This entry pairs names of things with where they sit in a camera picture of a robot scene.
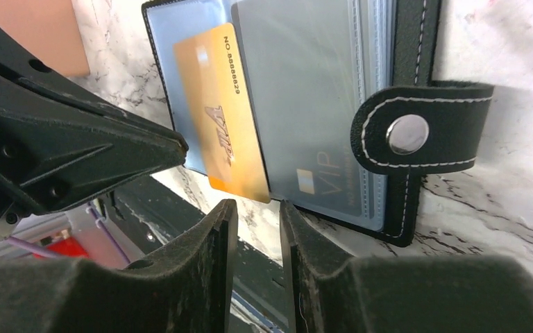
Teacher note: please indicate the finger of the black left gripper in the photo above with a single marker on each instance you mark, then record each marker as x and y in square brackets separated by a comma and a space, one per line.
[61, 145]
[32, 60]

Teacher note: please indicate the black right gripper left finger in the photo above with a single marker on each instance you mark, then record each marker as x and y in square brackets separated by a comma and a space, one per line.
[67, 294]

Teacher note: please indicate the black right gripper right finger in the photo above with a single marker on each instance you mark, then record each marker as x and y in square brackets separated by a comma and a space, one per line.
[329, 290]

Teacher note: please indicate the gold yellow card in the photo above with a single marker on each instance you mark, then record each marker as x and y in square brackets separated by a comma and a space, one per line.
[212, 75]

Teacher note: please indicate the black card holder wallet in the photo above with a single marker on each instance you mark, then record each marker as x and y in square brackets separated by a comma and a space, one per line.
[406, 126]

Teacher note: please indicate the black VIP card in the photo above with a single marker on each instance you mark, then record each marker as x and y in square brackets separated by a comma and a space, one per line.
[300, 70]

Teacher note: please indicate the orange file organizer rack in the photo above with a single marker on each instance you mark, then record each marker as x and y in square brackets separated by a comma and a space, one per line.
[49, 30]

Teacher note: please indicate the black mounting rail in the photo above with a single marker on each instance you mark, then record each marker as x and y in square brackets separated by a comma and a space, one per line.
[202, 277]

